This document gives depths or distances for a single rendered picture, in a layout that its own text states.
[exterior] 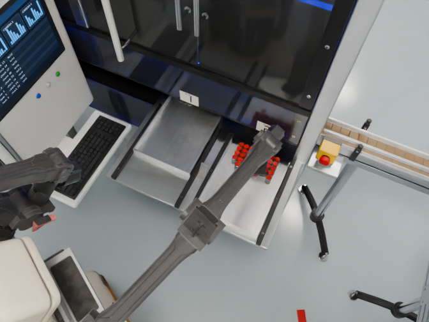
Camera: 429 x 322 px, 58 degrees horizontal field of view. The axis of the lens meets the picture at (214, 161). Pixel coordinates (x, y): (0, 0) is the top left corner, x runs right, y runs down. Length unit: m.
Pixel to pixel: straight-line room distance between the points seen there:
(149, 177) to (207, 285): 0.95
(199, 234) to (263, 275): 1.44
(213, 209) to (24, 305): 0.49
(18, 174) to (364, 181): 2.19
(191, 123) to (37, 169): 0.82
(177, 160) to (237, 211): 0.33
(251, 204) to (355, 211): 1.21
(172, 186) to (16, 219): 0.62
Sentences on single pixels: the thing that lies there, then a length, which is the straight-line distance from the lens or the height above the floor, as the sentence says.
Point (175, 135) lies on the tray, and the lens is 1.67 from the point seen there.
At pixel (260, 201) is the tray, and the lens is 1.54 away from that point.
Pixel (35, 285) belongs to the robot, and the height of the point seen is 1.34.
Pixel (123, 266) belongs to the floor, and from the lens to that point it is 2.40.
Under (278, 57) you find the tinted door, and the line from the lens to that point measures 1.26.
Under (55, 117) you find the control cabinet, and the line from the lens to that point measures 1.76.
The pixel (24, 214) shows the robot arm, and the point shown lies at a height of 1.27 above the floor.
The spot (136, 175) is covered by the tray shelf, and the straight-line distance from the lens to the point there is 1.60.
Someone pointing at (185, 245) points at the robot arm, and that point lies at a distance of 0.95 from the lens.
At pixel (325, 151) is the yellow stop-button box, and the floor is 1.03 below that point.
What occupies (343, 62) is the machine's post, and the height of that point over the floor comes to 1.47.
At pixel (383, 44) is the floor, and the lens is 3.58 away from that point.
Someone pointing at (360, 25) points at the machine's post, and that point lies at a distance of 1.10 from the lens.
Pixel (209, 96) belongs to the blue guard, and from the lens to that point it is 1.54.
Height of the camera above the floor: 2.29
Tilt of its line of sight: 61 degrees down
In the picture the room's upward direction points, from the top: 2 degrees clockwise
